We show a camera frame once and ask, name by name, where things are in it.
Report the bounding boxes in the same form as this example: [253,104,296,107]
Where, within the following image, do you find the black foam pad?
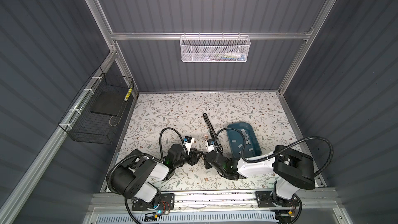
[90,91,125,117]

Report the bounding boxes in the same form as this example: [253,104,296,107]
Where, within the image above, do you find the teal plastic tray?
[227,122,262,158]

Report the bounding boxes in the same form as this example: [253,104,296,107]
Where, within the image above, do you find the black wire basket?
[59,67,134,145]

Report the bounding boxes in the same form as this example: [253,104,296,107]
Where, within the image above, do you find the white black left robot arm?
[106,144,204,207]

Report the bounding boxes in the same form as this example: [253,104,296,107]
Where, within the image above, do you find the yellow marker pen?
[124,87,133,102]

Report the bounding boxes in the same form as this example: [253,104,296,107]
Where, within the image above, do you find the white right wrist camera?
[206,139,216,152]

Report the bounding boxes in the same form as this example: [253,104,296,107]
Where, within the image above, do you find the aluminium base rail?
[90,189,299,214]

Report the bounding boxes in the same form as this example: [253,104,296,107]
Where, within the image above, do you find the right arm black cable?
[214,127,334,178]

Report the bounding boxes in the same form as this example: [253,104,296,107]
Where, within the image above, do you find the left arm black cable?
[105,127,187,224]

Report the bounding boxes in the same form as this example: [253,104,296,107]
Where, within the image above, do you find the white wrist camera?
[183,136,195,154]
[206,139,216,152]

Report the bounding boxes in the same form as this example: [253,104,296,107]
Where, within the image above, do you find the black long stapler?
[203,113,223,153]

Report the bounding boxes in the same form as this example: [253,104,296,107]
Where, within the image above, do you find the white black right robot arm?
[205,145,316,200]

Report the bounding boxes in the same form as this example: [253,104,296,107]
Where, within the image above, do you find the white wire mesh basket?
[179,34,251,63]

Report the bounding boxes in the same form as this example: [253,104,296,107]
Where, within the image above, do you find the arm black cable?
[214,127,334,178]
[105,127,187,224]

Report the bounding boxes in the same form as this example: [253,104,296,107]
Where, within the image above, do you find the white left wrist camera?
[183,136,195,154]

